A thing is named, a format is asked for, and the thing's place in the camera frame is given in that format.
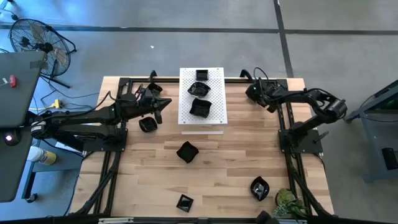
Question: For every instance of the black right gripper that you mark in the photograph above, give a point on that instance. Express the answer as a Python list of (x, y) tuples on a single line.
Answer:
[(255, 92)]

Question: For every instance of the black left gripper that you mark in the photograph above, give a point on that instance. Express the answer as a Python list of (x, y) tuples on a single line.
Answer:
[(146, 105)]

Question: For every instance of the black round mini plate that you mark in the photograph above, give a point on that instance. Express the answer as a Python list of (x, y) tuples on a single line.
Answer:
[(148, 124), (155, 87)]

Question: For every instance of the black wavy square plate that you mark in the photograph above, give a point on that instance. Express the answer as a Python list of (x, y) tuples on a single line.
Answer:
[(187, 152), (201, 108), (259, 188)]

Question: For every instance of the black leaf-shaped plate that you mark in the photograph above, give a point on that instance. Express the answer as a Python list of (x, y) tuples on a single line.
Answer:
[(199, 89)]

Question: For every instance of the black small square plate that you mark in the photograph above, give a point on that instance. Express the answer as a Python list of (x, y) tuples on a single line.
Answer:
[(185, 203), (202, 74)]

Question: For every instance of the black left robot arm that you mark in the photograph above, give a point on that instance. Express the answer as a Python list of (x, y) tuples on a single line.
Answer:
[(93, 115)]

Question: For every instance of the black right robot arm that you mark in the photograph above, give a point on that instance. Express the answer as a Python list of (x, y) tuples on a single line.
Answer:
[(311, 96)]

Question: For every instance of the white perforated metal shelf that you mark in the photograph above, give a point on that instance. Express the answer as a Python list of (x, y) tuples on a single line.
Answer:
[(186, 112)]

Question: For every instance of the yellow power plug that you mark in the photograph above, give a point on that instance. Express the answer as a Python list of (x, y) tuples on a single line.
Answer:
[(56, 103)]

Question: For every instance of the small green potted plant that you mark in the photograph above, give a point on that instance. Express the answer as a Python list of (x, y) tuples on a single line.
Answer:
[(287, 202)]

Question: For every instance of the dark grey metal cart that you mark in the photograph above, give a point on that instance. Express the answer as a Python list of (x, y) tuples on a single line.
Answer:
[(373, 124)]

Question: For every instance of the black box device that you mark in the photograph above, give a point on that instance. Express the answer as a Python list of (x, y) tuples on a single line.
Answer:
[(265, 218)]

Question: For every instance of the white and yellow bottle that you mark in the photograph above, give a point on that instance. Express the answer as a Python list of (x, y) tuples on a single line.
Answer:
[(42, 155)]

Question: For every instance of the black floor fan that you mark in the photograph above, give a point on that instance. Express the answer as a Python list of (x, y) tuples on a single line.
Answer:
[(40, 46)]

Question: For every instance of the grey side desk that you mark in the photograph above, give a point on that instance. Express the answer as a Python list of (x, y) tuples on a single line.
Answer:
[(18, 102)]

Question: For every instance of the black box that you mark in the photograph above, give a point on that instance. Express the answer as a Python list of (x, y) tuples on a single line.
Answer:
[(390, 158)]

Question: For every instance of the small red button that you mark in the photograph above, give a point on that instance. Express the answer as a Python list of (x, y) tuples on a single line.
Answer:
[(12, 81)]

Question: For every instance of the round black lit device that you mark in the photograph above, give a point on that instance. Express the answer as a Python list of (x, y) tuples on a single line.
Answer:
[(11, 137)]

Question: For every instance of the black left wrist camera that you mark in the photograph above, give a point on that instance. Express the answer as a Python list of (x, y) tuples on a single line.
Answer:
[(145, 94)]

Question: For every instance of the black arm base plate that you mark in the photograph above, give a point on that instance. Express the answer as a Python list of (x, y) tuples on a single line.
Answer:
[(105, 143), (308, 143)]

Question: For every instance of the silver metal bracket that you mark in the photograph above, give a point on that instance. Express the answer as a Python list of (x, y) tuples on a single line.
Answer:
[(115, 220)]

